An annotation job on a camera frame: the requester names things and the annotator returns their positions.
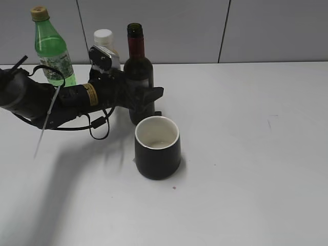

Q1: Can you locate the black mug white inside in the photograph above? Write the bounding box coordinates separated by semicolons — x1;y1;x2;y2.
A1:
134;115;181;180

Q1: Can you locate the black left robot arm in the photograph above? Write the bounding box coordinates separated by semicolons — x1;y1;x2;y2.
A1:
1;68;164;130

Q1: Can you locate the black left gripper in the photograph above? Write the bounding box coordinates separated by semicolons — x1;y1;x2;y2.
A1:
88;68;164;118

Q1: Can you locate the green plastic soda bottle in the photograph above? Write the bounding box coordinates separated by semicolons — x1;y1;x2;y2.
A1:
30;6;76;87

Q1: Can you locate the white zip tie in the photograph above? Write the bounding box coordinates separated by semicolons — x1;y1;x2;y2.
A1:
33;86;61;159

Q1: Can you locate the dark red wine bottle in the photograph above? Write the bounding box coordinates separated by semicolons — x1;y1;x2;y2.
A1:
123;23;156;126

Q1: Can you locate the orange juice bottle white cap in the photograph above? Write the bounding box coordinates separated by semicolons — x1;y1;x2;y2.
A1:
93;29;121;71

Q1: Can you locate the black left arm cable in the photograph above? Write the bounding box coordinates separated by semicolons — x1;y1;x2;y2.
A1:
0;55;116;140

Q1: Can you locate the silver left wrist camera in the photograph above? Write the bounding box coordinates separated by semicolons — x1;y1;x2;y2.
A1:
89;45;120;74

